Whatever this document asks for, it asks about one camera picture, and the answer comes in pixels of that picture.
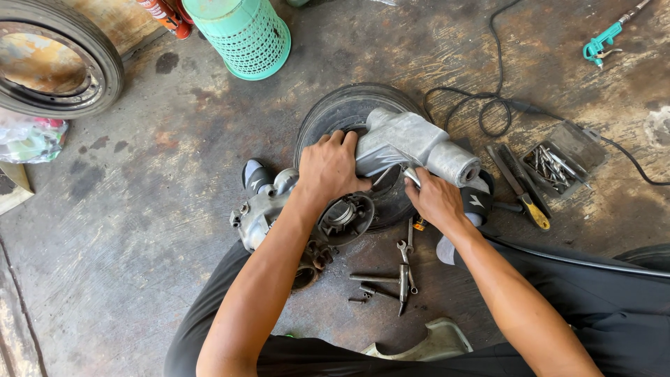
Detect person's right hand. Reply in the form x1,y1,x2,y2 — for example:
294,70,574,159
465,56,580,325
403,168,473,237

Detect person's left hand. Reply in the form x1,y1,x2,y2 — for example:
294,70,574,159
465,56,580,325
296,130,373,209

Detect grey metal engine housing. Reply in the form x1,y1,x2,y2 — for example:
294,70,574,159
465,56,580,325
355,107,491,194

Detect person's grey black sock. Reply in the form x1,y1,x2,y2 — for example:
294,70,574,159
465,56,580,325
241,158,276,198
436,169,496,266

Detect small black tyre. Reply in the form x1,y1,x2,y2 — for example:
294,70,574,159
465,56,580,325
293,83,426,234

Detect silver combination wrench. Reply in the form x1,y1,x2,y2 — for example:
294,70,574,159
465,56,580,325
396,240,419,295

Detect grey engine crankcase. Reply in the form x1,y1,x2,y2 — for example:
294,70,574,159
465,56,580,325
229,168,376,292

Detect dark steel driver tool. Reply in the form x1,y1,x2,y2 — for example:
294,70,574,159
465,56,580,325
397,263,410,318

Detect steel extension bar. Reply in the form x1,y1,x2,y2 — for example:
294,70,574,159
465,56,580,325
349,274,402,285

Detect dark steel socket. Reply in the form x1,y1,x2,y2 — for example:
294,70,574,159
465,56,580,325
358,283,400,302

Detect clear box of metal bits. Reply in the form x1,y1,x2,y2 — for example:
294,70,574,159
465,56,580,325
518,121,609,199

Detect white plastic cover piece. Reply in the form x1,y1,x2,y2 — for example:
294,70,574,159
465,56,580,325
360,317,474,362

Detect green plastic mesh basket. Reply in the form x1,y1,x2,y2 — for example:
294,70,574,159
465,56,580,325
181,0,292,82

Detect person's black trousers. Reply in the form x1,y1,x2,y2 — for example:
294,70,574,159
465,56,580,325
163,230,670,377

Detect red spray can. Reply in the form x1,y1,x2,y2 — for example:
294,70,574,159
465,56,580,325
136,0,193,41

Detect teal air blow gun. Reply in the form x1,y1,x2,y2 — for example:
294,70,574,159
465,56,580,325
582,0,653,70

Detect large tyre with metal rim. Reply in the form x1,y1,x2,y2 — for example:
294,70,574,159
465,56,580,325
0,0,125,120

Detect crumpled plastic bag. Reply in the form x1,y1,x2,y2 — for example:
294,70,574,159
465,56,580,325
0,109,70,164

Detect wooden board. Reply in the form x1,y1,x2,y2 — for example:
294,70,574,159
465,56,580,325
0,161,35,216

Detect black cable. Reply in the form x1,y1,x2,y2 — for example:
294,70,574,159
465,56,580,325
422,0,670,187

